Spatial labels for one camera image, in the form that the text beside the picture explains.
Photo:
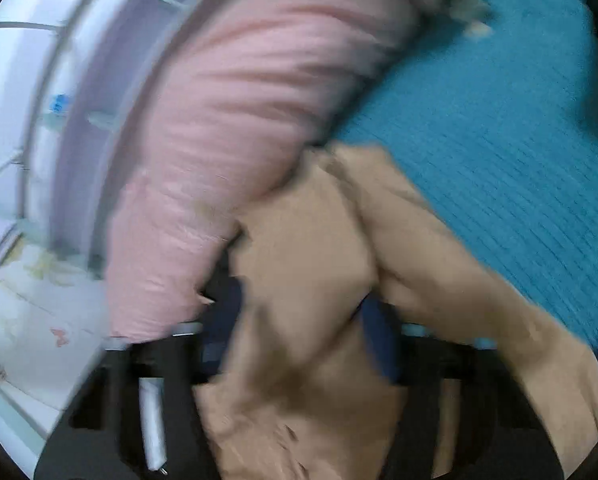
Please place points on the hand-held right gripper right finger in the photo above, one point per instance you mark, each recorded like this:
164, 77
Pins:
381, 340

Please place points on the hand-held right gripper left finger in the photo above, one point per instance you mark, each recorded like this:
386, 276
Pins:
214, 355

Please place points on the tan garment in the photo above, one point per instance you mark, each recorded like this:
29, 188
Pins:
304, 285

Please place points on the white printed blanket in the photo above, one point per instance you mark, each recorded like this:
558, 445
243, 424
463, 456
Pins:
24, 335

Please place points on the pink pillow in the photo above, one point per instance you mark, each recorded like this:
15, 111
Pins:
229, 135

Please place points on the teal candy-print bed quilt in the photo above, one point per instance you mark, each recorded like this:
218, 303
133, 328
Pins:
504, 135

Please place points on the lilac headboard shelf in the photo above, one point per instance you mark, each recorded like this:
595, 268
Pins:
94, 85

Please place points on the small blue shelf item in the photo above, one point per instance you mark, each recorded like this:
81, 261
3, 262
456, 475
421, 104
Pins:
59, 103

